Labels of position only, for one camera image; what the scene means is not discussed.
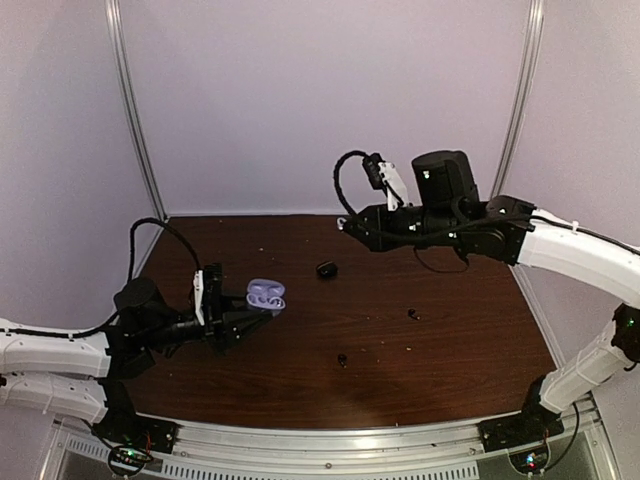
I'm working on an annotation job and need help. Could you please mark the right aluminium post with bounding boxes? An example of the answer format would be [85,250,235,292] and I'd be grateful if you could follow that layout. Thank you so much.
[490,0,546,198]

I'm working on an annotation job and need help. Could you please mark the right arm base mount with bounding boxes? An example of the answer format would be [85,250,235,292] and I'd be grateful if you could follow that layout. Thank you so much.
[478,413,564,476]

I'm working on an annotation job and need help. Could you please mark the aluminium post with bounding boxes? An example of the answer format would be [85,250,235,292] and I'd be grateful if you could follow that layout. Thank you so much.
[104,0,168,220]
[490,0,546,198]

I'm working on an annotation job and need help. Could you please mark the aluminium front rail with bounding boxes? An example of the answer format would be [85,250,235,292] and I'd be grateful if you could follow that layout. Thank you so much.
[47,399,626,480]

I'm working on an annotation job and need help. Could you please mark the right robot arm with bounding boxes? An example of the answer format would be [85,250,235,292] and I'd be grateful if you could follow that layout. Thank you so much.
[333,150,639,442]

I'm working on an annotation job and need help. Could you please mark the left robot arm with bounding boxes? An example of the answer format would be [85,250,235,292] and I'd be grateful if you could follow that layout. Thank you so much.
[1,278,286,452]

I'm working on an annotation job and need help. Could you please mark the purple earbud charging case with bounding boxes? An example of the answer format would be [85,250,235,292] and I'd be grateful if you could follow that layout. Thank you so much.
[246,278,286,316]

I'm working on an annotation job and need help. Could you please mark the left aluminium post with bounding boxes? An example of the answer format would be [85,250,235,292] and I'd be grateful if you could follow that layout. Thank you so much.
[104,0,168,220]

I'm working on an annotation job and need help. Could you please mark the left black cable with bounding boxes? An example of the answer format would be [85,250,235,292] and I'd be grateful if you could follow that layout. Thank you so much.
[0,217,209,339]

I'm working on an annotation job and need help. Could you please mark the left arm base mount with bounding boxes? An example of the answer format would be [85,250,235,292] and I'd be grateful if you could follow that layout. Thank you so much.
[85,416,178,477]

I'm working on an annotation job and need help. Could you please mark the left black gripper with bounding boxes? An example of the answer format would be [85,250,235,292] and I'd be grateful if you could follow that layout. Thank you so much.
[143,286,272,356]

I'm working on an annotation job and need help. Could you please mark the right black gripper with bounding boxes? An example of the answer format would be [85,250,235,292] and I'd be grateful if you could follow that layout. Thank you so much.
[342,204,463,254]

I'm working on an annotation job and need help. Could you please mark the black earbud charging case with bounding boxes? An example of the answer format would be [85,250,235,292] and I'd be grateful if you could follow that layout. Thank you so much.
[316,261,338,279]

